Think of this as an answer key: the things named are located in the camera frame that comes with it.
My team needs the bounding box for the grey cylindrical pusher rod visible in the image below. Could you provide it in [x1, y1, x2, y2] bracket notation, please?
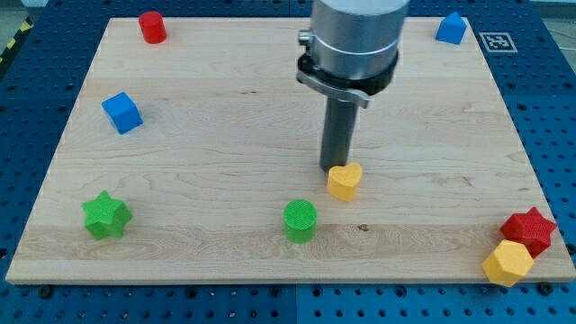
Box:
[319, 98, 358, 173]

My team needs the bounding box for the yellow heart block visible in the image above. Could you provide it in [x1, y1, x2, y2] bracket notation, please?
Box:
[327, 162, 363, 202]

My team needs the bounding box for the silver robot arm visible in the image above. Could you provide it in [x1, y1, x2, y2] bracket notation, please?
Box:
[296, 0, 410, 172]

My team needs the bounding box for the wooden board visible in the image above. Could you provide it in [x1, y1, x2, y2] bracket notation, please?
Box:
[6, 18, 551, 285]

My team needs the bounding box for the green cylinder block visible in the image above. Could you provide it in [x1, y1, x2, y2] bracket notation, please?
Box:
[283, 199, 318, 244]

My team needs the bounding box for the blue pentagon block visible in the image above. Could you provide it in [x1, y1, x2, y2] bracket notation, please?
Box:
[436, 12, 467, 45]

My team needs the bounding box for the white fiducial marker tag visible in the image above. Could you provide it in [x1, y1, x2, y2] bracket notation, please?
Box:
[479, 31, 518, 53]

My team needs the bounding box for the red cylinder block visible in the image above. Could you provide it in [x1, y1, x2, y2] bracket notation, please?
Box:
[138, 11, 167, 44]

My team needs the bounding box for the blue cube block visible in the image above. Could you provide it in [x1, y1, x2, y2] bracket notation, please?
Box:
[102, 92, 143, 134]

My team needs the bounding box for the red star block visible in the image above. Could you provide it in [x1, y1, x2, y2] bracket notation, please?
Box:
[499, 207, 557, 258]

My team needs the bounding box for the yellow hexagon block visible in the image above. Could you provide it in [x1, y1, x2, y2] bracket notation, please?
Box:
[481, 239, 535, 287]

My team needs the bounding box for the green star block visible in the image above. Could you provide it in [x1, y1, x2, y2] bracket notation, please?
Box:
[82, 191, 132, 240]

